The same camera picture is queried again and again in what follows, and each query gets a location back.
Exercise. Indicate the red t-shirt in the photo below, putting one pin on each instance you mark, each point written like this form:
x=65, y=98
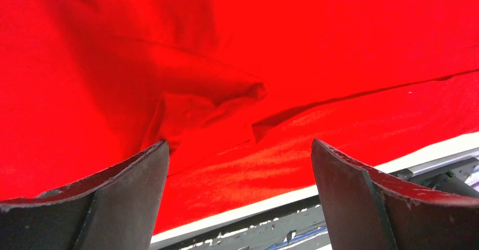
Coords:
x=238, y=88

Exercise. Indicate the aluminium frame rail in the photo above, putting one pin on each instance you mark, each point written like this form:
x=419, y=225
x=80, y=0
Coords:
x=438, y=166

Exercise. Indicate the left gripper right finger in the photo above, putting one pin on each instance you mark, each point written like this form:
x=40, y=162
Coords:
x=365, y=208

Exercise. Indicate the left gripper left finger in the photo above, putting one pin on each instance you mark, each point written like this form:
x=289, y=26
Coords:
x=113, y=209

